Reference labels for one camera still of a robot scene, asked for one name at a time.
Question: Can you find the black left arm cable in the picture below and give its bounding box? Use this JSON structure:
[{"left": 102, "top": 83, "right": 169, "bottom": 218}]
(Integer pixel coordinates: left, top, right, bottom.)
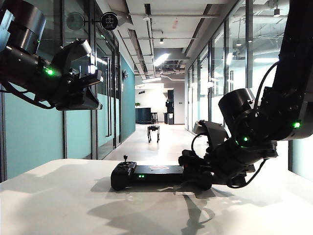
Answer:
[{"left": 0, "top": 82, "right": 56, "bottom": 110}]

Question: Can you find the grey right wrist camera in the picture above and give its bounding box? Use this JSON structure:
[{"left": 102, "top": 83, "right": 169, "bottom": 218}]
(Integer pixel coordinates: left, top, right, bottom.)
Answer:
[{"left": 193, "top": 121, "right": 208, "bottom": 135}]

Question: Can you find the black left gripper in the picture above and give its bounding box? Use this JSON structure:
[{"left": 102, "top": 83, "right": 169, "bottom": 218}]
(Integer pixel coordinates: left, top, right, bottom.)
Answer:
[{"left": 52, "top": 65, "right": 103, "bottom": 110}]

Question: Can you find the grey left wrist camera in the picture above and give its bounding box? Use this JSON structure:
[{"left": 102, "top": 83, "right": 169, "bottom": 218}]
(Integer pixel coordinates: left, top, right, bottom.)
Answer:
[{"left": 72, "top": 39, "right": 93, "bottom": 59}]

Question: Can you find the tall black machine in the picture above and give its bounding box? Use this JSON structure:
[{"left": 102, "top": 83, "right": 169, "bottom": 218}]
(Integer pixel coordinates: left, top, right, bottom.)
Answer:
[{"left": 165, "top": 89, "right": 175, "bottom": 125}]

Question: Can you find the black quadruped robot dog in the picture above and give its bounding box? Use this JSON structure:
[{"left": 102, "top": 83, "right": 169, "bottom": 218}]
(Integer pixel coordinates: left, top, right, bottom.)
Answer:
[{"left": 147, "top": 125, "right": 160, "bottom": 143}]

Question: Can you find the dark bar counter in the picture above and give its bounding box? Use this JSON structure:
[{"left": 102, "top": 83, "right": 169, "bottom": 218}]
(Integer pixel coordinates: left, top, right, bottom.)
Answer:
[{"left": 135, "top": 107, "right": 153, "bottom": 124}]

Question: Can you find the long black door handle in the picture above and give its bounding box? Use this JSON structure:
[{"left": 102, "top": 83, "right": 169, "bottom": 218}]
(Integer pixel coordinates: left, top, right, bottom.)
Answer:
[{"left": 105, "top": 107, "right": 112, "bottom": 137}]

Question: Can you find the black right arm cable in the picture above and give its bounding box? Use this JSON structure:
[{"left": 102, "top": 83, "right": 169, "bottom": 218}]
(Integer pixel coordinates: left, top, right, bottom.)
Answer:
[{"left": 254, "top": 61, "right": 280, "bottom": 109}]

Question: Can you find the black right camera cable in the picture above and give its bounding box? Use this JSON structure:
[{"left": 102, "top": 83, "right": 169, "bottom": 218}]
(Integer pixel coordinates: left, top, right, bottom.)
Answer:
[{"left": 190, "top": 133, "right": 208, "bottom": 158}]

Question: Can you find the black remote control with sticker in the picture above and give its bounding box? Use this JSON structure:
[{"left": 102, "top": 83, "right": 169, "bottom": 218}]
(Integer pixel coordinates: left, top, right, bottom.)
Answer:
[{"left": 110, "top": 154, "right": 213, "bottom": 191}]

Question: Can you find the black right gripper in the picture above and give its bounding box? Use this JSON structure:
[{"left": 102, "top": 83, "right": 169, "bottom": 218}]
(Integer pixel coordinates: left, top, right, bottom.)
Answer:
[{"left": 178, "top": 141, "right": 256, "bottom": 184}]

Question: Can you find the round black hanging sign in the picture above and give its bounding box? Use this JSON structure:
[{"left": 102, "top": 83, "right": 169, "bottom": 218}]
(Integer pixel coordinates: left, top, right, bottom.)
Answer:
[{"left": 100, "top": 11, "right": 119, "bottom": 31}]

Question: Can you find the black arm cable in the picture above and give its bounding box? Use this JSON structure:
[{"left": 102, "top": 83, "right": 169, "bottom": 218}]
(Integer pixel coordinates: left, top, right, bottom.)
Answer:
[
  {"left": 0, "top": 82, "right": 56, "bottom": 110},
  {"left": 254, "top": 61, "right": 280, "bottom": 109}
]

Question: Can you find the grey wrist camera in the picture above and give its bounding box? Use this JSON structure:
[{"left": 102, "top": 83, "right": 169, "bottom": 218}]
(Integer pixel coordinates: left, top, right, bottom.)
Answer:
[
  {"left": 193, "top": 121, "right": 208, "bottom": 135},
  {"left": 72, "top": 39, "right": 93, "bottom": 59}
]

